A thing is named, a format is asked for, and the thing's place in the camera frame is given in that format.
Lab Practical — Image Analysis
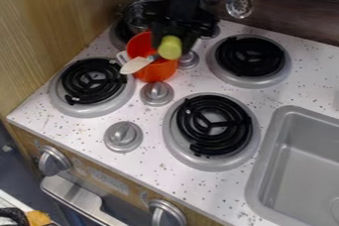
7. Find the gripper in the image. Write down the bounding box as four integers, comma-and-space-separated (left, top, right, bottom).
149, 1, 223, 56

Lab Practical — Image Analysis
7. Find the yellow bottle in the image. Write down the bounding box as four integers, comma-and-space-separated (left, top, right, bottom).
156, 35, 184, 61

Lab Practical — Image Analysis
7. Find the orange pot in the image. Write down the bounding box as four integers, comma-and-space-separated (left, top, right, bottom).
125, 31, 180, 83

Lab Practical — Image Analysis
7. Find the white spatula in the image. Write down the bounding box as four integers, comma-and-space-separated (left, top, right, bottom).
115, 51, 162, 76

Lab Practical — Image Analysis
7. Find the toy stove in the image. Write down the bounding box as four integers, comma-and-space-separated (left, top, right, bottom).
46, 11, 294, 173

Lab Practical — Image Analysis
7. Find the toy sink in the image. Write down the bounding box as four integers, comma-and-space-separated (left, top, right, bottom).
243, 104, 339, 226

